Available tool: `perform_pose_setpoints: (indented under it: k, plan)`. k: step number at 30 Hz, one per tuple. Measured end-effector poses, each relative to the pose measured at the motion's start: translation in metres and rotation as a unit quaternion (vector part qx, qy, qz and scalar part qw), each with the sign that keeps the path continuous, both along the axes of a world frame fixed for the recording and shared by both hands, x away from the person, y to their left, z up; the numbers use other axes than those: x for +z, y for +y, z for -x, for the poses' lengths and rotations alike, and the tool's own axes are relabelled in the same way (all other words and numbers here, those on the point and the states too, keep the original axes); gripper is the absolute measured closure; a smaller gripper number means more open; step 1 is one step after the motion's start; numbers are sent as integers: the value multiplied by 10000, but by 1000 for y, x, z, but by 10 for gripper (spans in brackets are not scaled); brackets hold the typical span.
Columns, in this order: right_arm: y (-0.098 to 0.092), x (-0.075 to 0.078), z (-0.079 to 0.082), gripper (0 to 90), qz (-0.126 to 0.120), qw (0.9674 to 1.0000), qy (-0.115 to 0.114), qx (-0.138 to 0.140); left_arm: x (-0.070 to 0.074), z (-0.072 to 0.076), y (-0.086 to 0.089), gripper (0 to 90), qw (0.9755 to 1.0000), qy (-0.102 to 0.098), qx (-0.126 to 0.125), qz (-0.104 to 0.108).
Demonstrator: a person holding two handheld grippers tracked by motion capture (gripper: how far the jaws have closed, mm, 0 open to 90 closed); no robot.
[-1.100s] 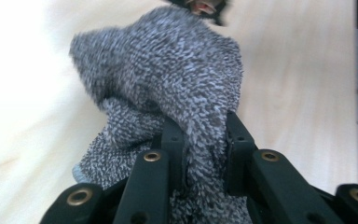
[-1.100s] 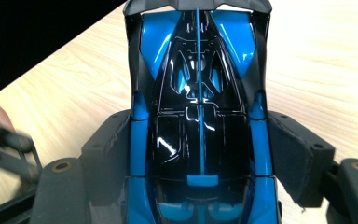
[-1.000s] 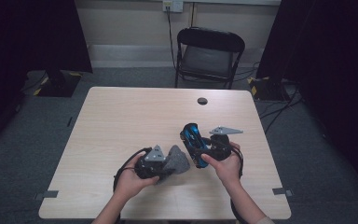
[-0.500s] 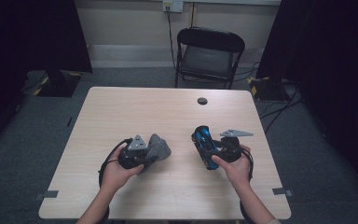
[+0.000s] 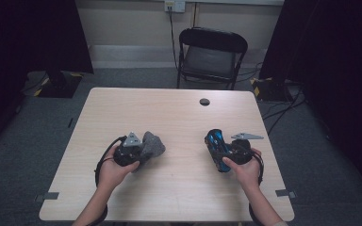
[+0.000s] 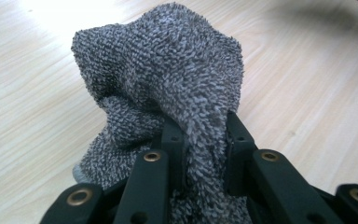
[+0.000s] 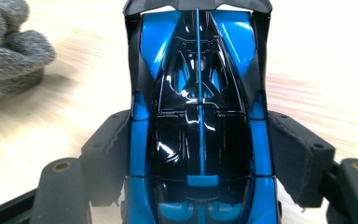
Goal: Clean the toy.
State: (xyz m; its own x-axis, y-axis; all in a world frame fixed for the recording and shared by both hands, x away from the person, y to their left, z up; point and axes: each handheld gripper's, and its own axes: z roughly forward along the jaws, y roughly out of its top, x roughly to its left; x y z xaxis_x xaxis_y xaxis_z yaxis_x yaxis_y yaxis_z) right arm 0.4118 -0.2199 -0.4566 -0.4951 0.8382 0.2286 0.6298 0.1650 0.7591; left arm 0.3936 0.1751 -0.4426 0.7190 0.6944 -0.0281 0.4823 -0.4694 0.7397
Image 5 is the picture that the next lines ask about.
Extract white wall socket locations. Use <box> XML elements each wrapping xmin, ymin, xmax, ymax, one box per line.
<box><xmin>164</xmin><ymin>0</ymin><xmax>187</xmax><ymax>14</ymax></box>

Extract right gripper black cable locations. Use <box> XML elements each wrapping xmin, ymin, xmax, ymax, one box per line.
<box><xmin>251</xmin><ymin>152</ymin><xmax>265</xmax><ymax>186</ymax></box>

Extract black floor cables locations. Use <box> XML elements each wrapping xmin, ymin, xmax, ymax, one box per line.
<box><xmin>261</xmin><ymin>86</ymin><xmax>306</xmax><ymax>137</ymax></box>

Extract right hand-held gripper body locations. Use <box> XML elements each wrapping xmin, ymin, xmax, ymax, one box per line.
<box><xmin>227</xmin><ymin>132</ymin><xmax>265</xmax><ymax>166</ymax></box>

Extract blue toy car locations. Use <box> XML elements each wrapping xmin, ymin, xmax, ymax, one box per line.
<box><xmin>204</xmin><ymin>128</ymin><xmax>234</xmax><ymax>174</ymax></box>

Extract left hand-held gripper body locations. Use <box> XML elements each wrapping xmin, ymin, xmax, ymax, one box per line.
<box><xmin>112</xmin><ymin>131</ymin><xmax>146</xmax><ymax>168</ymax></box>

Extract black wall socket cable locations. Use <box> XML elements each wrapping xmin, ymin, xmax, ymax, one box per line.
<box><xmin>168</xmin><ymin>6</ymin><xmax>180</xmax><ymax>71</ymax></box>

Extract grey tape strip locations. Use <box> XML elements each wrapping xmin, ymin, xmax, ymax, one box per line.
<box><xmin>34</xmin><ymin>191</ymin><xmax>60</xmax><ymax>203</ymax></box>
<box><xmin>274</xmin><ymin>188</ymin><xmax>298</xmax><ymax>200</ymax></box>

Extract person's left hand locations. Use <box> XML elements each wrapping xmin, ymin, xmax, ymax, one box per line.
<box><xmin>97</xmin><ymin>149</ymin><xmax>141</xmax><ymax>193</ymax></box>

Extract grey terry cloth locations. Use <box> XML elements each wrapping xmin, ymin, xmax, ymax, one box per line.
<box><xmin>133</xmin><ymin>130</ymin><xmax>167</xmax><ymax>173</ymax></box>

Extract black curtain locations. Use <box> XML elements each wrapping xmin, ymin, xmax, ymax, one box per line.
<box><xmin>0</xmin><ymin>0</ymin><xmax>94</xmax><ymax>155</ymax></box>
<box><xmin>258</xmin><ymin>0</ymin><xmax>362</xmax><ymax>202</ymax></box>

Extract black folding chair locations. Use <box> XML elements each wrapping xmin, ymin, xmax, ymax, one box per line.
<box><xmin>175</xmin><ymin>26</ymin><xmax>249</xmax><ymax>91</ymax></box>

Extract person's right hand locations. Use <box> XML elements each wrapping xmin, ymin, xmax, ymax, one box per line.
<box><xmin>222</xmin><ymin>147</ymin><xmax>264</xmax><ymax>192</ymax></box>

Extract black stand base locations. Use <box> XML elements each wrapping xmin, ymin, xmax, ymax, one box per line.
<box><xmin>37</xmin><ymin>70</ymin><xmax>84</xmax><ymax>99</ymax></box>
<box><xmin>250</xmin><ymin>76</ymin><xmax>294</xmax><ymax>104</ymax></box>

